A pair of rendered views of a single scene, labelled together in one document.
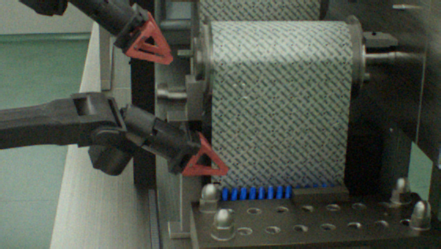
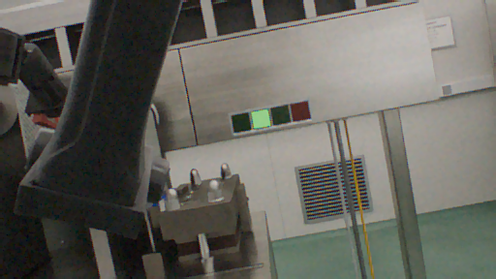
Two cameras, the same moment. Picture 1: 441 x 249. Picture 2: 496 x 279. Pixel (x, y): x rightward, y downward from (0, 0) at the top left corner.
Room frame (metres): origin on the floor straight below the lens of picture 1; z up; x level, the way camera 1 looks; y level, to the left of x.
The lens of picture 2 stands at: (0.79, 0.86, 1.20)
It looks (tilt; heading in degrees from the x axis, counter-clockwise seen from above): 3 degrees down; 279
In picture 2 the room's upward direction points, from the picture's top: 11 degrees counter-clockwise
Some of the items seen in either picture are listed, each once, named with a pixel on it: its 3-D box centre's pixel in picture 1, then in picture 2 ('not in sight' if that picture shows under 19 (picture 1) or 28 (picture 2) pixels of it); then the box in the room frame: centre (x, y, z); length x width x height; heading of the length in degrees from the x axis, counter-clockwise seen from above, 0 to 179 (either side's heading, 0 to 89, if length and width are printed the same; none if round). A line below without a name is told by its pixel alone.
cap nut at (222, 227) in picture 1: (223, 222); (214, 190); (1.02, -0.01, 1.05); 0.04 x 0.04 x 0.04
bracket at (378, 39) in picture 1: (377, 38); not in sight; (1.28, -0.27, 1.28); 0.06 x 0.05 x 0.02; 97
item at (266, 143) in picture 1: (279, 149); (151, 172); (1.20, -0.10, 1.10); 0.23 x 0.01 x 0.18; 97
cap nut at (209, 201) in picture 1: (209, 196); (171, 199); (1.12, 0.01, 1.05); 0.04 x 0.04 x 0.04
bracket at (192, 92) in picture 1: (183, 158); (95, 215); (1.28, 0.07, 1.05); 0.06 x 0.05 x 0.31; 97
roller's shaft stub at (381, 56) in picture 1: (372, 57); not in sight; (1.28, -0.27, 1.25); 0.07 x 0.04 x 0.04; 97
